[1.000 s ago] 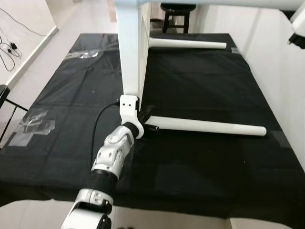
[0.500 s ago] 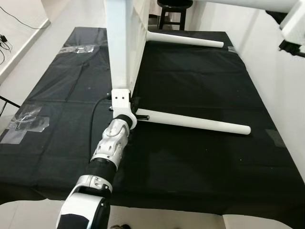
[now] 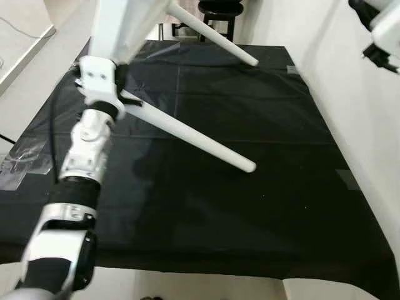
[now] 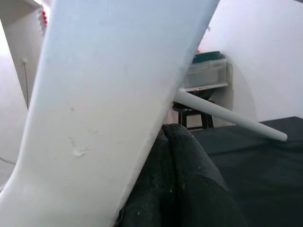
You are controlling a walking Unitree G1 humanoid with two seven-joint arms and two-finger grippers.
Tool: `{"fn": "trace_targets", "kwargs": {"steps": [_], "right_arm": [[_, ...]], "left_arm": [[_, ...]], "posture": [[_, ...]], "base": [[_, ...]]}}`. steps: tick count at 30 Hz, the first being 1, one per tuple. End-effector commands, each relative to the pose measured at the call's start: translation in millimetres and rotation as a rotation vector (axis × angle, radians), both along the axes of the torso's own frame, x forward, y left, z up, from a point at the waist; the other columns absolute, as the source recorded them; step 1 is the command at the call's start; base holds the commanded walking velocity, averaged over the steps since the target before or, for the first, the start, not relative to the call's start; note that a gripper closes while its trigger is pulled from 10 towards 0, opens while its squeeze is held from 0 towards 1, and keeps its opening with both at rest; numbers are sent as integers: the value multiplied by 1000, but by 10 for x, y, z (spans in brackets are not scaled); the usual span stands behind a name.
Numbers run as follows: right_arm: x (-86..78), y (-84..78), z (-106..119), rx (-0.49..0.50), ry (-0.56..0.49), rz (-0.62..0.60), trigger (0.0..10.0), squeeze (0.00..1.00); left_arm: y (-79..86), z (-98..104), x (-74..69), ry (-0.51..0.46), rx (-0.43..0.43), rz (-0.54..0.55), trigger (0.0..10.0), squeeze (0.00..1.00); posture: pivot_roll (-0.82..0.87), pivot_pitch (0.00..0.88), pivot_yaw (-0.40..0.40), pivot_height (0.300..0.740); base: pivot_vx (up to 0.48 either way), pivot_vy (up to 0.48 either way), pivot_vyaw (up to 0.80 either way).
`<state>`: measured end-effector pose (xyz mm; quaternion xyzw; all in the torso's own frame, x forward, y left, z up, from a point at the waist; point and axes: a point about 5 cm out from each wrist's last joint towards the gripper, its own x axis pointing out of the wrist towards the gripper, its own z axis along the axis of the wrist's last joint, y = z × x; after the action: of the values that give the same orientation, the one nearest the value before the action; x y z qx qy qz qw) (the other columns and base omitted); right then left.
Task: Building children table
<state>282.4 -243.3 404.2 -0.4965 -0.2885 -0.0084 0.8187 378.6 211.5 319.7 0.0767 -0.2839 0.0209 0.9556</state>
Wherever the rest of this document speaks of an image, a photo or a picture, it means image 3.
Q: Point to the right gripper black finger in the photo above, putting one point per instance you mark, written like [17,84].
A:
[361,12]

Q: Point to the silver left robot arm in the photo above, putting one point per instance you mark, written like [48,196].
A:
[84,150]

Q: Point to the small clear tape strip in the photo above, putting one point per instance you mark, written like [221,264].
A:
[291,69]

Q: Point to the clear tape patch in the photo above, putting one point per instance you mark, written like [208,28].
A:
[348,179]

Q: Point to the black tablecloth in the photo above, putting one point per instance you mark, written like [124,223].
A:
[219,206]

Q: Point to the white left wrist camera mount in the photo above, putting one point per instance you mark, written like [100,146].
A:
[99,81]

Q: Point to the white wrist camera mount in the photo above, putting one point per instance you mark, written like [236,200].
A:
[99,81]
[387,28]

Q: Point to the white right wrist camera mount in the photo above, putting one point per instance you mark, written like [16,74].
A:
[387,28]

